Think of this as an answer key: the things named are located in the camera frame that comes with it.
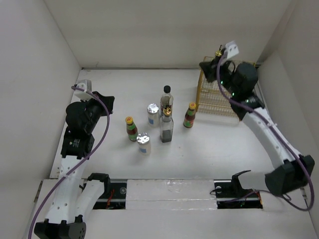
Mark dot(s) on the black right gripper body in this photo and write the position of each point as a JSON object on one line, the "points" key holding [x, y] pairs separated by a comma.
{"points": [[226, 76]]}

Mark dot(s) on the left yellow-cap sauce bottle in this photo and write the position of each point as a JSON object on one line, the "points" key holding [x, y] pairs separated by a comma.
{"points": [[131, 129]]}

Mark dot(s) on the silver-lid spice jar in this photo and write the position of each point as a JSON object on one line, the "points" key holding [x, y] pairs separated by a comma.
{"points": [[144, 143], [153, 114]]}

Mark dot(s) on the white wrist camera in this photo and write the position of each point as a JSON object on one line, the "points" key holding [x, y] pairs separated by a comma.
{"points": [[85, 85], [231, 50]]}

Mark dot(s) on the right yellow-cap sauce bottle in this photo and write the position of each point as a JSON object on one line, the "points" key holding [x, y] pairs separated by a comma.
{"points": [[190, 115]]}

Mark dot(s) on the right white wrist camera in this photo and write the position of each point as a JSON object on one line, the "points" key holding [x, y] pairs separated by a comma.
{"points": [[231, 50]]}

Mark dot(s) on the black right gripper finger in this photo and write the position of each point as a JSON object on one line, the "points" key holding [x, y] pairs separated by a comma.
{"points": [[205, 67], [214, 63]]}

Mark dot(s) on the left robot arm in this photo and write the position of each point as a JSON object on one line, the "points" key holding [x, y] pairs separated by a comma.
{"points": [[65, 209]]}

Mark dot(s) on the rear silver-lid spice jar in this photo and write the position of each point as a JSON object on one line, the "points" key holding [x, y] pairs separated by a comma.
{"points": [[153, 114]]}

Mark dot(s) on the white foam front board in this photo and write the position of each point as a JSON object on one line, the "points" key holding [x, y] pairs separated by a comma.
{"points": [[173, 195]]}

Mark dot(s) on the yellow-cap sauce bottle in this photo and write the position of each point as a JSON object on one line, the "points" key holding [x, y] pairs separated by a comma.
{"points": [[131, 129], [190, 115]]}

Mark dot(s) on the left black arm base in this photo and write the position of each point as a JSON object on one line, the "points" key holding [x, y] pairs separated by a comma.
{"points": [[114, 195]]}

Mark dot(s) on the front silver-lid spice jar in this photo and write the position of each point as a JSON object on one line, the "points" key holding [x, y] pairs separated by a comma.
{"points": [[144, 143]]}

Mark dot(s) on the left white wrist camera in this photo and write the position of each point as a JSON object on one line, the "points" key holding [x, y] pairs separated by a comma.
{"points": [[85, 85]]}

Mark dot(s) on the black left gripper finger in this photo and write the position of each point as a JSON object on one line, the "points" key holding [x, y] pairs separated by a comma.
{"points": [[108, 102], [97, 94]]}

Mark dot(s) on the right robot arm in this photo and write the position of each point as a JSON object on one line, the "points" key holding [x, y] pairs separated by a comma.
{"points": [[292, 170]]}

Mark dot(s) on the clear bottle black cap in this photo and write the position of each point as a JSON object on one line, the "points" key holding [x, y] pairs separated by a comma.
{"points": [[166, 100]]}

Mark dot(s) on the aluminium side rail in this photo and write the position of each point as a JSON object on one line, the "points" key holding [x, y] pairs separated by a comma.
{"points": [[258, 87]]}

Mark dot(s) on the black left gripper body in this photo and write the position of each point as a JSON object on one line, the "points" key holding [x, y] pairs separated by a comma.
{"points": [[95, 109]]}

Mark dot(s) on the clear oil bottle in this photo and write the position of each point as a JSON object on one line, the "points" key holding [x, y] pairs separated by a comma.
{"points": [[219, 53]]}

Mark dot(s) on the dark-filled gold-spout oil bottle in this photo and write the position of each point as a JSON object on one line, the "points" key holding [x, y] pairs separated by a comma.
{"points": [[166, 125]]}

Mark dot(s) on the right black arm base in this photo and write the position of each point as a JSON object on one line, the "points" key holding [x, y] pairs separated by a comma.
{"points": [[229, 197]]}

